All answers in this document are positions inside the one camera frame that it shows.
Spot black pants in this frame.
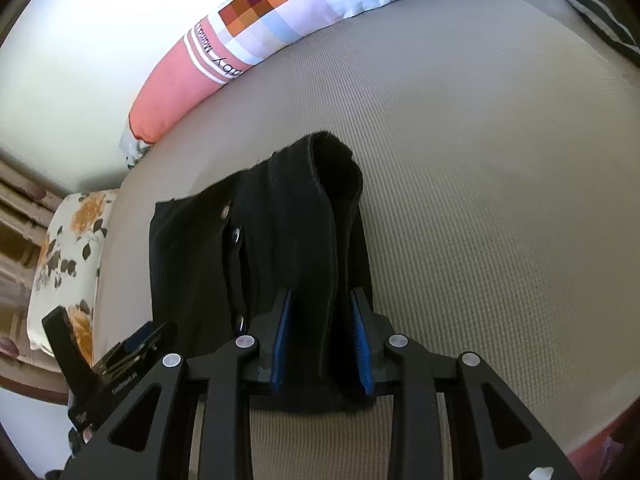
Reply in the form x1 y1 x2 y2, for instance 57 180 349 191
149 131 373 413

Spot floral pillow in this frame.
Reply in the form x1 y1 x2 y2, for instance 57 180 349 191
26 188 118 363

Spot wooden headboard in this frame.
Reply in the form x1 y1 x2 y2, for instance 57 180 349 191
1 162 62 359

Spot beige bed mat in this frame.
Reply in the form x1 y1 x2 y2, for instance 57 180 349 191
94 0 639 479

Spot striped dark cloth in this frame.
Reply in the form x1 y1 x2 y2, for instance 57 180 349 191
566 0 639 66

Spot pink plaid long pillow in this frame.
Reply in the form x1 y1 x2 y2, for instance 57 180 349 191
120 0 397 167

